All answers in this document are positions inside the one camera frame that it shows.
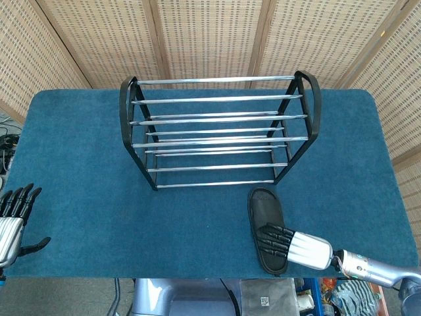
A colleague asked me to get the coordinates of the blue carpet mat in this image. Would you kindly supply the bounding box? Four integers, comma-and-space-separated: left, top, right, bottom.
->
4, 88, 420, 280

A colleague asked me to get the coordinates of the tangle of cables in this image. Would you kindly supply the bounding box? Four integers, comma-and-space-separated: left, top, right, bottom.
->
0, 111, 24, 177

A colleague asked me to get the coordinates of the black rubber slipper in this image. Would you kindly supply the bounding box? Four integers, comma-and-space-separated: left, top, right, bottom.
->
246, 186, 290, 275

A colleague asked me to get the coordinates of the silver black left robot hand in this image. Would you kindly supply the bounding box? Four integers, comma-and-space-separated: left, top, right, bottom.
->
0, 183, 52, 269

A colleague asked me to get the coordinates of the blue metal frame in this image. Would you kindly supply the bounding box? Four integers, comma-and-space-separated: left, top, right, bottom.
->
301, 278, 322, 316

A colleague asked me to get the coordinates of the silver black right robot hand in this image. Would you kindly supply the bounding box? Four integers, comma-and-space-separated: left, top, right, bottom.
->
255, 223, 333, 271

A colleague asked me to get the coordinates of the orange plastic crate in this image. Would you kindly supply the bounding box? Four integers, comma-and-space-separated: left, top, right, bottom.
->
370, 282, 391, 316

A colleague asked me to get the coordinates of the grey fabric bag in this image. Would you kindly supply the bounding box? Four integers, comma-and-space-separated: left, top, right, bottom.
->
239, 278, 297, 316

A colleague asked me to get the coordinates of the thin black cable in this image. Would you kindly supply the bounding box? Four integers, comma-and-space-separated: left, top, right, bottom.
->
112, 278, 120, 316

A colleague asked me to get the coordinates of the grey-blue robot torso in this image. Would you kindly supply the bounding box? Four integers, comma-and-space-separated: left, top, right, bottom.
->
129, 278, 238, 316

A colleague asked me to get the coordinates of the striped grey cloth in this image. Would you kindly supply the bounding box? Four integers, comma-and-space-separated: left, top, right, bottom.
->
330, 279, 380, 314

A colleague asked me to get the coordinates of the white paper cup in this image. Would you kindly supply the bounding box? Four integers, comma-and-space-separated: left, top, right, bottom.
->
297, 292, 314, 311

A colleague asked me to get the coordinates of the black strap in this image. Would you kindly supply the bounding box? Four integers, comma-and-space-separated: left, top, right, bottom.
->
219, 278, 241, 316

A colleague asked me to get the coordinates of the black chrome shoe rack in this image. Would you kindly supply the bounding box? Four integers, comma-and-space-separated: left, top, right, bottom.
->
118, 70, 322, 192

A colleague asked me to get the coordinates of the woven bamboo folding screen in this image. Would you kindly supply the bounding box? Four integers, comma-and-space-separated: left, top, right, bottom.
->
0, 0, 421, 231

